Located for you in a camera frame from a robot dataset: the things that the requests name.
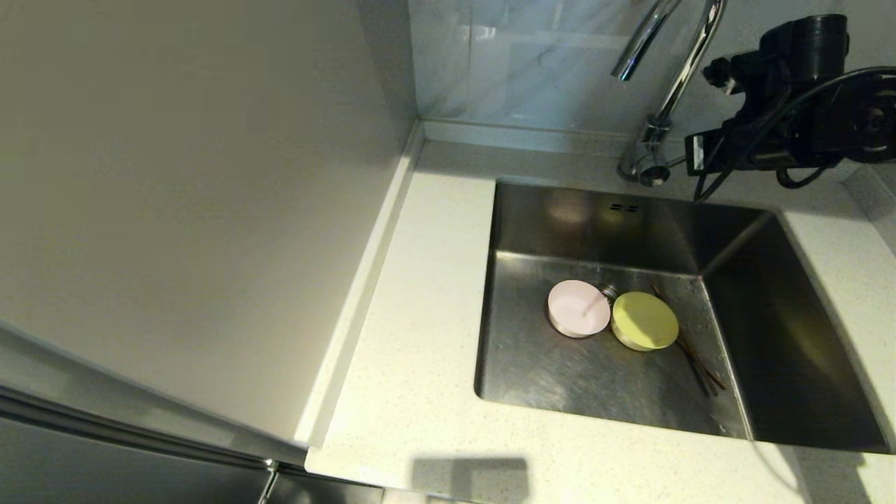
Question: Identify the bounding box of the chrome cabinet door handle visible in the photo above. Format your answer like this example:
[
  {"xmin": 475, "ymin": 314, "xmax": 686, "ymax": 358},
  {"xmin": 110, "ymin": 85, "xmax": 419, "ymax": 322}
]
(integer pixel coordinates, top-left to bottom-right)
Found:
[{"xmin": 256, "ymin": 457, "xmax": 281, "ymax": 504}]

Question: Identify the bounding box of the grey tall cabinet door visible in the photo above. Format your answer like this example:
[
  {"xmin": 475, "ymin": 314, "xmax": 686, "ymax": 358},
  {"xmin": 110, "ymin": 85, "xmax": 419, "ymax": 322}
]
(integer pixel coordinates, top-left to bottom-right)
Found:
[{"xmin": 0, "ymin": 302, "xmax": 309, "ymax": 504}]

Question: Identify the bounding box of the pink plastic bowl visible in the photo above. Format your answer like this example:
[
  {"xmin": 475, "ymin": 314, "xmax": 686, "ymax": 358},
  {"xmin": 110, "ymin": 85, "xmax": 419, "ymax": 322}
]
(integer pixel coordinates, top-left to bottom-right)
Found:
[{"xmin": 547, "ymin": 279, "xmax": 613, "ymax": 340}]

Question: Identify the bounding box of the grey base cabinet front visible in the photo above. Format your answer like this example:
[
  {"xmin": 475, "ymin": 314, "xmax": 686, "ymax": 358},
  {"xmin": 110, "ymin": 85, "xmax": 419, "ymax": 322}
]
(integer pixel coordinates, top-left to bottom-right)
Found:
[{"xmin": 272, "ymin": 465, "xmax": 384, "ymax": 504}]

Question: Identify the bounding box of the chrome gooseneck faucet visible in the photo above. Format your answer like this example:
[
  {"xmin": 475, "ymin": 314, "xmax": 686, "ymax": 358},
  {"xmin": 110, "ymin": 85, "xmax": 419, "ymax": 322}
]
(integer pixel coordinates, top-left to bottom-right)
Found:
[{"xmin": 609, "ymin": 0, "xmax": 729, "ymax": 188}]

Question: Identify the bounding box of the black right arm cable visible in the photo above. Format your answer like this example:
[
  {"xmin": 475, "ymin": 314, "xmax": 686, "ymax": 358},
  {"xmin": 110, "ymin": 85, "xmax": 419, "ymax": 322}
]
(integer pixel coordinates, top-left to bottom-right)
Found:
[{"xmin": 693, "ymin": 65, "xmax": 896, "ymax": 204}]

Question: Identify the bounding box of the stainless steel sink basin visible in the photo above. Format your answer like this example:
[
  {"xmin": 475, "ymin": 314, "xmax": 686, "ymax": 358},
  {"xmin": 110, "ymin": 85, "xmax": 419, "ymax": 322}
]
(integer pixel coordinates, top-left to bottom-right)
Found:
[{"xmin": 473, "ymin": 178, "xmax": 893, "ymax": 454}]

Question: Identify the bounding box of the yellow plastic bowl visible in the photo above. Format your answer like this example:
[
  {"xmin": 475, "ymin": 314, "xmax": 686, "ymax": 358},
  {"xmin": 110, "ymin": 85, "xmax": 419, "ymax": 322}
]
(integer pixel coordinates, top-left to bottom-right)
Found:
[{"xmin": 611, "ymin": 291, "xmax": 681, "ymax": 353}]

